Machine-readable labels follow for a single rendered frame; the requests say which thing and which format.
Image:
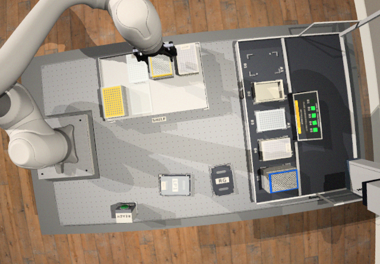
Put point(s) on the dark grey rectangular nest with label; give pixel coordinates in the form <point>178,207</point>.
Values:
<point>222,180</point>

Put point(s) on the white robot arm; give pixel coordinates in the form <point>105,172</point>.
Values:
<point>33,144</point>

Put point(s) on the clear plastic lid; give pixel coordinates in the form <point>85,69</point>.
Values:
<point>113,101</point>
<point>159,66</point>
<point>141,101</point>

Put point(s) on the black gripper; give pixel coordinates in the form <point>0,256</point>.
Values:
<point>166,49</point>

